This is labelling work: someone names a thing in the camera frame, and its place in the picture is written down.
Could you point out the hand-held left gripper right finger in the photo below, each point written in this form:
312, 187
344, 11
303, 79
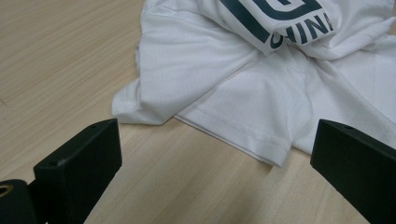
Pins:
358, 168

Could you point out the white printed T-shirt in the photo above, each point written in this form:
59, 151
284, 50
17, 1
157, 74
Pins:
236, 93

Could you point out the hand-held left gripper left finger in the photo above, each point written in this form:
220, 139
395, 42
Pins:
77, 168

